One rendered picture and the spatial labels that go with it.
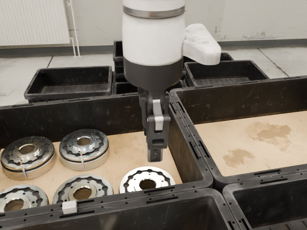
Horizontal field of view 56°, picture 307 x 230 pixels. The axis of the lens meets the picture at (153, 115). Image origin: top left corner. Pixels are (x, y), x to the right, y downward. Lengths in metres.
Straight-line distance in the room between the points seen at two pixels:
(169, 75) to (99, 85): 1.32
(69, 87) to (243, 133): 1.16
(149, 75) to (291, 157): 0.44
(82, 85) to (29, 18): 1.76
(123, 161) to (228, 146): 0.24
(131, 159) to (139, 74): 0.31
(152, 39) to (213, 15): 3.14
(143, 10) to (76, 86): 1.38
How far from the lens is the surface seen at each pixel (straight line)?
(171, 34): 0.32
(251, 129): 0.74
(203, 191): 0.43
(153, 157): 0.41
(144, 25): 0.32
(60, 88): 1.68
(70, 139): 0.64
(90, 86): 1.66
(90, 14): 3.32
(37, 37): 3.38
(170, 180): 0.53
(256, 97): 0.76
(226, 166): 0.62
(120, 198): 0.42
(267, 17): 3.69
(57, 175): 0.62
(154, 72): 0.33
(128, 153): 0.64
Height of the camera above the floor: 1.25
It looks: 34 degrees down
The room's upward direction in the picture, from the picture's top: straight up
